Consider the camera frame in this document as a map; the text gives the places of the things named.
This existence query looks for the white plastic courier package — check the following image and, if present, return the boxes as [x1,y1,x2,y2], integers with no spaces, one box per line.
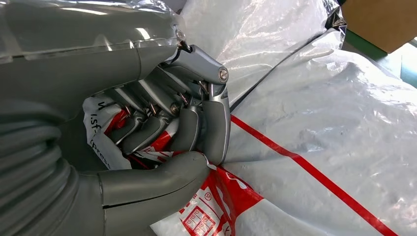
[81,0,417,236]

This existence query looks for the brown cardboard box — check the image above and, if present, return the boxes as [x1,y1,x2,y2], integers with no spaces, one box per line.
[340,0,417,55]

